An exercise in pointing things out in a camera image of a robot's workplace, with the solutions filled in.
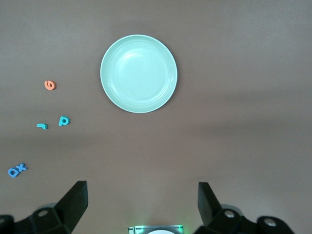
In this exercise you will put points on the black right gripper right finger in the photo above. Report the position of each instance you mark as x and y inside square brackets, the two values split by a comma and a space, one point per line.
[219, 219]

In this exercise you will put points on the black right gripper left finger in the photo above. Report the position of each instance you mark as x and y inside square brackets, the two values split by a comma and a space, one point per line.
[56, 219]

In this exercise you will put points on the teal foam letter r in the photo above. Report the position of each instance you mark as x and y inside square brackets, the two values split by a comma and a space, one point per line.
[42, 126]

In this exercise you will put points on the teal foam letter p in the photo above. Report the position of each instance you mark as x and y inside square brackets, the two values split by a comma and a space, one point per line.
[60, 122]

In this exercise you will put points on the orange foam letter e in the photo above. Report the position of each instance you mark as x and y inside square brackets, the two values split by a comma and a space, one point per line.
[46, 85]

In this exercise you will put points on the blue foam letter x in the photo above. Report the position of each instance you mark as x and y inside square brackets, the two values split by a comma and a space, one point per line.
[21, 167]

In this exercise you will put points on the blue foam letter D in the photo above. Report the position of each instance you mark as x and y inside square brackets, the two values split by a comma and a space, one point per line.
[9, 171]

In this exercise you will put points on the brown table cover sheet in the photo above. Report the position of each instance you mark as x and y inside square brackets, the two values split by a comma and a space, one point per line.
[219, 122]

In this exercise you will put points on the mint green plate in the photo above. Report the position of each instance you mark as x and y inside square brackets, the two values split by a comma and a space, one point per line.
[139, 73]

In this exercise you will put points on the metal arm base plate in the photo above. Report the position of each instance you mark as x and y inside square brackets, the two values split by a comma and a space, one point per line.
[136, 230]

